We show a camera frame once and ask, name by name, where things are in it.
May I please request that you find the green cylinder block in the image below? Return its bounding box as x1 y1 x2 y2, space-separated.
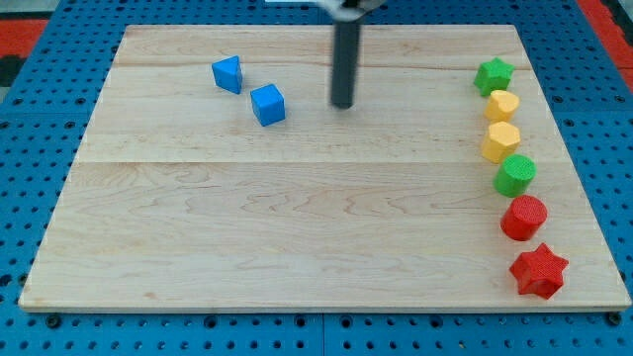
493 154 537 198

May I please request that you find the blue cube block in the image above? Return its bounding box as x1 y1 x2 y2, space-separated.
250 84 286 127

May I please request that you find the red star block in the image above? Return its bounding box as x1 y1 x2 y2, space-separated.
508 243 570 300

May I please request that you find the yellow heart block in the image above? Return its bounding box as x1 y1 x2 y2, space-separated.
484 90 520 123

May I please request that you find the blue triangular prism block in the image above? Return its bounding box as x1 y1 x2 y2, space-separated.
212 55 242 94

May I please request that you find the yellow hexagon block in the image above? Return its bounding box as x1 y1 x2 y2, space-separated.
481 122 521 163

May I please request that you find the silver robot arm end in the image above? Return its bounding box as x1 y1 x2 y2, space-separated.
313 0 386 22

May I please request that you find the red cylinder block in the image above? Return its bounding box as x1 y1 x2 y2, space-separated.
499 195 548 241

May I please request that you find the light wooden board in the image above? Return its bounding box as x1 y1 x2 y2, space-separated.
19 25 631 313

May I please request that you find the green star block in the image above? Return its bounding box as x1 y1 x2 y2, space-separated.
474 57 515 97

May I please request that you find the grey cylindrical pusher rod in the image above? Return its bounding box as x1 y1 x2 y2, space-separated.
330 20 361 110

